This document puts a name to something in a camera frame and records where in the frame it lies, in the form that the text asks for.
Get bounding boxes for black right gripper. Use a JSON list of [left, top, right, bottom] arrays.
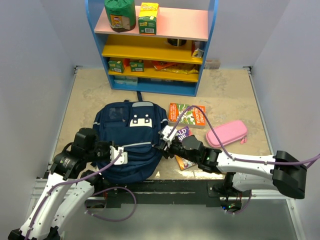
[[155, 137, 199, 164]]

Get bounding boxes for navy blue student backpack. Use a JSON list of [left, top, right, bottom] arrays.
[[93, 96, 168, 184]]

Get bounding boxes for orange Treehouse book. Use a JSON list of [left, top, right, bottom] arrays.
[[167, 102, 206, 128]]

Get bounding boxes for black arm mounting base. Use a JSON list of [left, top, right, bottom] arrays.
[[84, 178, 253, 210]]

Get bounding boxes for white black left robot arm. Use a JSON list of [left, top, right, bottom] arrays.
[[8, 128, 115, 240]]

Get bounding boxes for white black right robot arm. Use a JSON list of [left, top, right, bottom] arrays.
[[155, 135, 307, 199]]

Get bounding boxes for purple Roald Dahl book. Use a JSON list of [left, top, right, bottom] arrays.
[[173, 125, 198, 172]]

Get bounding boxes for pink pencil case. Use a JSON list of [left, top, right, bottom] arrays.
[[205, 120, 248, 148]]

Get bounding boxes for orange yellow snack packets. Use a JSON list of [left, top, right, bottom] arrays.
[[151, 60, 199, 75]]

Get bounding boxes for small green box left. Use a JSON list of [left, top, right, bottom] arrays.
[[108, 57, 125, 73]]

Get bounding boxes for small green box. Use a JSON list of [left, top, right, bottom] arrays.
[[129, 59, 145, 72], [108, 57, 125, 73]]

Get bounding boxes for blue shelf unit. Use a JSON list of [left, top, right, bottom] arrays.
[[84, 0, 219, 97]]

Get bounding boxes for small green box right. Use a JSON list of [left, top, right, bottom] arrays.
[[129, 59, 145, 72]]

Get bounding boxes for small box behind shelf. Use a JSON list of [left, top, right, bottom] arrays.
[[204, 59, 221, 70]]

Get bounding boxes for small snack pouch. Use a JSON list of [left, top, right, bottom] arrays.
[[191, 40, 205, 58]]

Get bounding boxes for green cylindrical package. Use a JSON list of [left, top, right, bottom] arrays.
[[104, 0, 136, 33]]

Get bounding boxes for yellow green carton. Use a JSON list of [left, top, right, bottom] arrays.
[[138, 2, 159, 35]]

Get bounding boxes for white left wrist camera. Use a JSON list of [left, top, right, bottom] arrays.
[[109, 146, 129, 166]]

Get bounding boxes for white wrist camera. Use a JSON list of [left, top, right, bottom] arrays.
[[160, 125, 177, 147], [109, 146, 129, 166]]

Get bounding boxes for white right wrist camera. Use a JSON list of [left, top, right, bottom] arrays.
[[160, 125, 177, 147]]

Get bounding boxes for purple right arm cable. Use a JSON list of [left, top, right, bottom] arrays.
[[168, 104, 320, 169]]

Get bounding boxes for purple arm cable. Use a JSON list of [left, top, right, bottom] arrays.
[[24, 147, 125, 240], [168, 104, 320, 169]]

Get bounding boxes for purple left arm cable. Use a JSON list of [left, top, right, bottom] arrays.
[[24, 147, 125, 240]]

